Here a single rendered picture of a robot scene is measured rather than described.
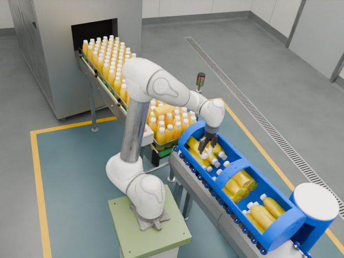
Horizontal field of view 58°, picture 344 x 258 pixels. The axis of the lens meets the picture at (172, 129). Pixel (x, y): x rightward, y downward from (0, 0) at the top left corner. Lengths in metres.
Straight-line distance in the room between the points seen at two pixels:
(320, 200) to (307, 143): 2.12
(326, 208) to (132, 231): 1.20
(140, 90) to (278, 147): 2.88
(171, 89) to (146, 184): 0.55
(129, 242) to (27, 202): 1.74
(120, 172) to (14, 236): 1.65
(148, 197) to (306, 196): 1.06
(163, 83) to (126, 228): 0.86
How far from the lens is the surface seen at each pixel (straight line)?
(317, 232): 2.25
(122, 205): 1.85
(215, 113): 1.78
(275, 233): 1.77
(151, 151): 2.37
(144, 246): 1.73
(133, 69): 1.39
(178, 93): 1.30
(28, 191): 3.39
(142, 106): 1.45
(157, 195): 1.60
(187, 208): 2.90
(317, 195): 2.24
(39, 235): 3.08
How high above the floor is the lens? 2.60
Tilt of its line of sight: 42 degrees down
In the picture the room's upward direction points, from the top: 7 degrees clockwise
